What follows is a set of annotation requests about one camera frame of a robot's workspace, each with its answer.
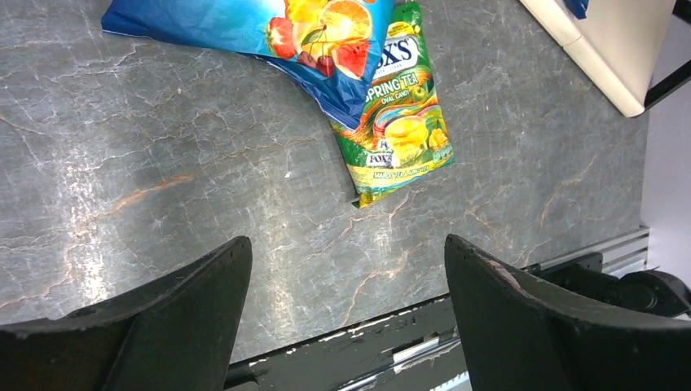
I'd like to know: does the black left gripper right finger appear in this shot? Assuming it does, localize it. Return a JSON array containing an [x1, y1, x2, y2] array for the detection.
[[444, 235, 690, 390]]

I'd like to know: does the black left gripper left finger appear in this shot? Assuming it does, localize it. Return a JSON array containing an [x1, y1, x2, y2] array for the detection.
[[1, 236, 253, 390]]

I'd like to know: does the green Fox's candy bag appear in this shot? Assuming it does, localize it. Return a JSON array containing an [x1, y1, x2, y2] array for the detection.
[[331, 2, 455, 208]]

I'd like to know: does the blue slendy bag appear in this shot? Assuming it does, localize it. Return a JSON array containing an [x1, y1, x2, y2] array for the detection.
[[563, 0, 589, 20], [101, 0, 394, 129]]

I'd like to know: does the blue Slendy bag front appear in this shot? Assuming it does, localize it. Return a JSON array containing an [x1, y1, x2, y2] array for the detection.
[[563, 0, 589, 20]]

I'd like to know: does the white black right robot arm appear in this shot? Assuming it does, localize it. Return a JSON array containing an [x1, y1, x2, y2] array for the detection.
[[523, 253, 690, 318]]

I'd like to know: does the cream three-tier shelf rack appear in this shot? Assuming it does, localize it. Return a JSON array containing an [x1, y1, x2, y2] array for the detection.
[[521, 0, 690, 117]]

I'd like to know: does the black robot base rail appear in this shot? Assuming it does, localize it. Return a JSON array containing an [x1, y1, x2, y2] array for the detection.
[[224, 295, 472, 390]]

